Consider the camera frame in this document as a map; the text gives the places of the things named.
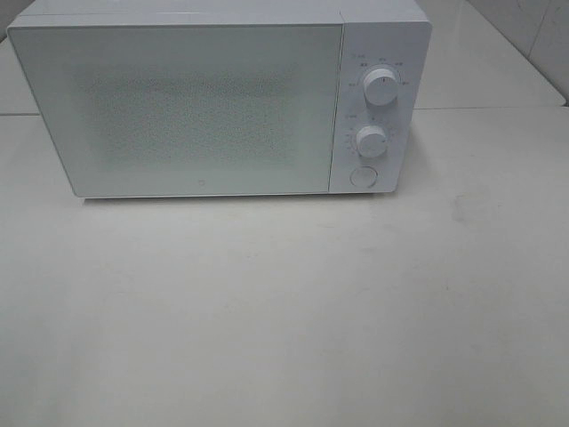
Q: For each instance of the round white door button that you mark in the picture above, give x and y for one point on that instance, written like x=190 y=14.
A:
x=364 y=177

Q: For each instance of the white microwave knob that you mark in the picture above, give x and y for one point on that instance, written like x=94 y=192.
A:
x=371 y=141
x=380 y=85

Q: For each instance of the white microwave door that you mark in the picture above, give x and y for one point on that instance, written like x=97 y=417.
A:
x=173 y=111

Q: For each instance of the white microwave oven body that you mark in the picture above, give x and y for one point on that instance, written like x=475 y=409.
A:
x=393 y=34

